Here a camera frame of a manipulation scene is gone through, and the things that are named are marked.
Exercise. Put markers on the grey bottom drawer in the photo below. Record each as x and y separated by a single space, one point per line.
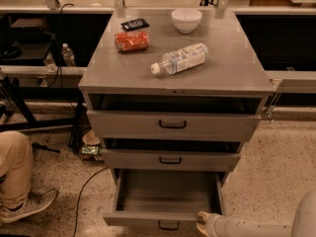
166 200

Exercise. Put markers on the orange crushed soda can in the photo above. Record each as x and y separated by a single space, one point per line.
130 41

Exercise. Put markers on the white ceramic bowl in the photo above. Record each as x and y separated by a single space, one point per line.
186 20

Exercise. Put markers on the black handheld tool on floor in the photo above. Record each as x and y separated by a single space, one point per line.
44 147

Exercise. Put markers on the person leg khaki trousers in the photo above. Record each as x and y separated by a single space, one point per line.
16 165

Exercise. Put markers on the grey top drawer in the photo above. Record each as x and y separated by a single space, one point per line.
173 126

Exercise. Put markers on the clear plastic water bottle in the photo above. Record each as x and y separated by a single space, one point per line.
177 61

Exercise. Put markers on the grey metal drawer cabinet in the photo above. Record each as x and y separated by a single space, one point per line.
185 103

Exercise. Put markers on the small water bottle background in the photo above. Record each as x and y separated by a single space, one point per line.
68 55

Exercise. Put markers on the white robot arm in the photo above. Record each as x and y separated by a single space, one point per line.
303 225

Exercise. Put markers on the black snack packet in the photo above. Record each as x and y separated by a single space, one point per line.
135 24

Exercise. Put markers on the grey sneaker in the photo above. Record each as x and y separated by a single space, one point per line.
34 204

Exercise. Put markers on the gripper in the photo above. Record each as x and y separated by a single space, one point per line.
214 223

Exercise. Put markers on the grey drawer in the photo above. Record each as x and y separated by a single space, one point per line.
170 160
166 200
173 126

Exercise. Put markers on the black metal stand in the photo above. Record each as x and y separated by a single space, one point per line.
12 94

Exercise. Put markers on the grey middle drawer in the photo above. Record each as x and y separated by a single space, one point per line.
170 160

